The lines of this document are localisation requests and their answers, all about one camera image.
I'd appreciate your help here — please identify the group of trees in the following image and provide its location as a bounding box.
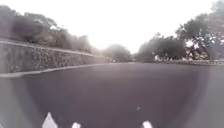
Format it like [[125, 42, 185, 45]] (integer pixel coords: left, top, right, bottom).
[[100, 43, 133, 64], [0, 4, 101, 55], [133, 0, 224, 63]]

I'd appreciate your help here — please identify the grey asphalt road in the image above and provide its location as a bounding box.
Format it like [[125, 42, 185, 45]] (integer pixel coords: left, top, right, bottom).
[[0, 61, 224, 128]]

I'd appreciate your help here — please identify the robot's own part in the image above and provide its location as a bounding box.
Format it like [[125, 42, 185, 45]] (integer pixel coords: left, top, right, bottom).
[[71, 122, 82, 128], [142, 120, 154, 128]]

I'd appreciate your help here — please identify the pale kerb strip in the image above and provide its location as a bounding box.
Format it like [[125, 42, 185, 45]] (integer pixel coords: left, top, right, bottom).
[[0, 62, 111, 80]]

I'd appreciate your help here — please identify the grey stone wall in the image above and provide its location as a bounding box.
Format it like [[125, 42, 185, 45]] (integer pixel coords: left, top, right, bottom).
[[0, 39, 112, 75]]

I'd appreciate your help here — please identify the low stone kerb wall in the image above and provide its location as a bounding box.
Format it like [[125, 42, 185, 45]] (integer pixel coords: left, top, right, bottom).
[[162, 58, 224, 67]]

